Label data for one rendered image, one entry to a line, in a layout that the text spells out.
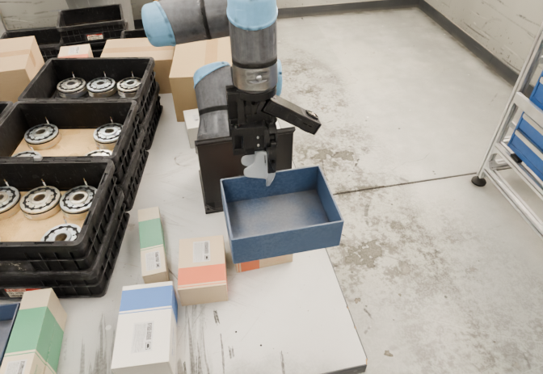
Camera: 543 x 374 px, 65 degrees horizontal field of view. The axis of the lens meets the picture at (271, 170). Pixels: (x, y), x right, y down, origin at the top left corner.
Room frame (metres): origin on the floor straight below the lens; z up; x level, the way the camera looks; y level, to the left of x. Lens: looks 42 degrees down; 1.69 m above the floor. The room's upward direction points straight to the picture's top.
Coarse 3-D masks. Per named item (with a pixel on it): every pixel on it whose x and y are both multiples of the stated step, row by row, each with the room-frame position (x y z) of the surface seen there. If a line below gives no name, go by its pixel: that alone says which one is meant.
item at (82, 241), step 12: (108, 168) 0.86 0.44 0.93; (108, 180) 0.82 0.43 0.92; (96, 192) 0.77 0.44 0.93; (96, 204) 0.72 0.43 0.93; (96, 216) 0.70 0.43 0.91; (84, 228) 0.65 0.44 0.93; (84, 240) 0.62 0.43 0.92; (0, 252) 0.59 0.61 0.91; (12, 252) 0.60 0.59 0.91; (24, 252) 0.60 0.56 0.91; (36, 252) 0.60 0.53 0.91; (48, 252) 0.60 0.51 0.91
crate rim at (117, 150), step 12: (12, 108) 1.14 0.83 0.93; (132, 108) 1.14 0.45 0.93; (0, 120) 1.08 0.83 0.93; (132, 120) 1.10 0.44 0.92; (120, 132) 1.02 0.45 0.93; (120, 144) 0.97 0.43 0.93; (48, 156) 0.91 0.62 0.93; (60, 156) 0.91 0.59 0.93; (72, 156) 0.91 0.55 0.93; (84, 156) 0.91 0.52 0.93; (96, 156) 0.91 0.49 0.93; (108, 156) 0.91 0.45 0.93
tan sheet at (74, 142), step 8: (64, 136) 1.13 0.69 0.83; (72, 136) 1.13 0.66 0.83; (80, 136) 1.13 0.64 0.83; (88, 136) 1.13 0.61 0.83; (24, 144) 1.09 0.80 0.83; (64, 144) 1.09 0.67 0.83; (72, 144) 1.09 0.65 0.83; (80, 144) 1.09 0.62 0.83; (88, 144) 1.09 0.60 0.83; (16, 152) 1.05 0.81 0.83; (40, 152) 1.05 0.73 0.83; (48, 152) 1.05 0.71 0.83; (56, 152) 1.05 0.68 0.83; (64, 152) 1.05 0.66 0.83; (72, 152) 1.05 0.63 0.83; (80, 152) 1.05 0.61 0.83; (88, 152) 1.05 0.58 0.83
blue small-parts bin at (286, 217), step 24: (312, 168) 0.63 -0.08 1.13; (240, 192) 0.60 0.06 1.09; (264, 192) 0.61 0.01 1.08; (288, 192) 0.62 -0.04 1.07; (312, 192) 0.63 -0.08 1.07; (240, 216) 0.56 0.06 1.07; (264, 216) 0.56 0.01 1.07; (288, 216) 0.56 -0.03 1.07; (312, 216) 0.56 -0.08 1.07; (336, 216) 0.52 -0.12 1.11; (240, 240) 0.45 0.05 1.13; (264, 240) 0.46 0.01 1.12; (288, 240) 0.47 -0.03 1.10; (312, 240) 0.48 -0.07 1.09; (336, 240) 0.49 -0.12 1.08
